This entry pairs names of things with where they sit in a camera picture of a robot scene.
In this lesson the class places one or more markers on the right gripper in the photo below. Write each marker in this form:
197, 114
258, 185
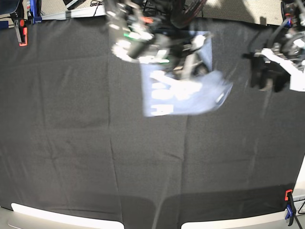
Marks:
177, 53

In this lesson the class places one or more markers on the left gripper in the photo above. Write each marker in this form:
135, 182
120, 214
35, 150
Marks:
270, 67

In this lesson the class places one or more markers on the light blue t-shirt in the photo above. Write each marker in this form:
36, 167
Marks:
192, 90

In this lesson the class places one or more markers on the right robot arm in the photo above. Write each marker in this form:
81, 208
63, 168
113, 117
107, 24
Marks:
146, 17

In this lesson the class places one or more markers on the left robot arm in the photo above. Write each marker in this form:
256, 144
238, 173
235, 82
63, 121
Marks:
293, 15

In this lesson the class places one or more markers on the blue clamp far left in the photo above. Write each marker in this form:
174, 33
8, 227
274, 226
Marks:
34, 11

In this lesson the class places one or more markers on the black table cloth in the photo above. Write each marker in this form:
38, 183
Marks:
73, 138

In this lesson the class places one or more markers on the orange black clamp far left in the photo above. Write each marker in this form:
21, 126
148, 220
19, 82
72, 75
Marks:
21, 32

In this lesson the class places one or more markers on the orange blue clamp near right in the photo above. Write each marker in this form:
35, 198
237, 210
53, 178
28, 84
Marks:
290, 207

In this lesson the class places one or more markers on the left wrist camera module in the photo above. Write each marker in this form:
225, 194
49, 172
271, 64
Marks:
297, 80

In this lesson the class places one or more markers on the aluminium frame rail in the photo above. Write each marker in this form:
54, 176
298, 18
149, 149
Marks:
76, 13

